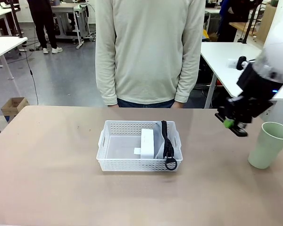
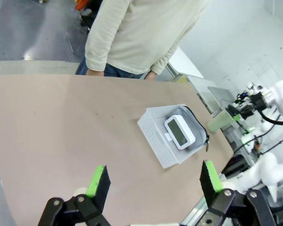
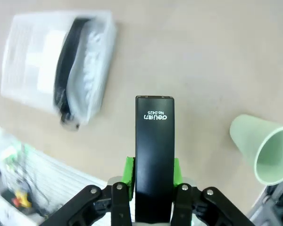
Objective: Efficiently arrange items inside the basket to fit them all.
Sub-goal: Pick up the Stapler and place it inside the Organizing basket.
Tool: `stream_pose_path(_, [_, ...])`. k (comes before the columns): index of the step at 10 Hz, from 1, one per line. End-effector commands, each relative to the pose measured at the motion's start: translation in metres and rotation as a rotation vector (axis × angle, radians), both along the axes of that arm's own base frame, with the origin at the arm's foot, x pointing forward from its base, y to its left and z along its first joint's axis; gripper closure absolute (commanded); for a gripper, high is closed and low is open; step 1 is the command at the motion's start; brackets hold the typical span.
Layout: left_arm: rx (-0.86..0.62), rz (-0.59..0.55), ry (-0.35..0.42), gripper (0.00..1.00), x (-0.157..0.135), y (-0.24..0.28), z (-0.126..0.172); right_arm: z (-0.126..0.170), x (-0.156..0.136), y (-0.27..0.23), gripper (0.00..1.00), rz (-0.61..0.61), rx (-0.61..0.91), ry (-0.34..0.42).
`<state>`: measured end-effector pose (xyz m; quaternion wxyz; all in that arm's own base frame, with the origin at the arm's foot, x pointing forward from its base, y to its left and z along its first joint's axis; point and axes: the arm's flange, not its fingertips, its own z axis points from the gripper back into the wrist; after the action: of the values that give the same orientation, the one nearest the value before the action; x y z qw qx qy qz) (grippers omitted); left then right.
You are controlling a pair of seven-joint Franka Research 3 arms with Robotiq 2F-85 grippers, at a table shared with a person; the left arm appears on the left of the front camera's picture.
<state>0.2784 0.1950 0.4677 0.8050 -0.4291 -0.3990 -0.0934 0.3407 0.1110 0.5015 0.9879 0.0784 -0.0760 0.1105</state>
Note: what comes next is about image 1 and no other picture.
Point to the person in blue jacket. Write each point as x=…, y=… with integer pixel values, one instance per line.
x=228, y=21

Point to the pale green plastic cup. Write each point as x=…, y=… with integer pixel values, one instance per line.
x=266, y=148

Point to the person in black clothes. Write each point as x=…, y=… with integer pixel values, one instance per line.
x=46, y=23

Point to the white side table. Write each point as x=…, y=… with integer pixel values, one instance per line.
x=4, y=46

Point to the white power strip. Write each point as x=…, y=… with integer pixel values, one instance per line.
x=147, y=143

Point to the wooden top table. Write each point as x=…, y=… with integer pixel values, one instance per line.
x=238, y=25

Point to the person in cream sweater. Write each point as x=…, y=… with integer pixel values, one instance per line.
x=148, y=51

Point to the black clamp pole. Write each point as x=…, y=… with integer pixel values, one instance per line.
x=248, y=23

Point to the brown cardboard box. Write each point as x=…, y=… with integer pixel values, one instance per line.
x=14, y=106

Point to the large white table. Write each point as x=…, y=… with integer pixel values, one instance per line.
x=217, y=51

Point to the grey CAMPUS pencil case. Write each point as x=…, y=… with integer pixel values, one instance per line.
x=166, y=141

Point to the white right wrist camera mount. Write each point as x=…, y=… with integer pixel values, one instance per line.
x=241, y=63

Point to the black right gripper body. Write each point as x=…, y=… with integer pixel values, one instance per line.
x=252, y=103

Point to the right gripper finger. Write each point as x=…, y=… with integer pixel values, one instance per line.
x=228, y=123
x=240, y=131

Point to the white desk with metal legs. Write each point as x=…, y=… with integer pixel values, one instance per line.
x=66, y=10

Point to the tall cardboard box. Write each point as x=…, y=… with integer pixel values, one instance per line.
x=265, y=23

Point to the white perforated plastic basket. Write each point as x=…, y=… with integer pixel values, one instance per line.
x=122, y=164

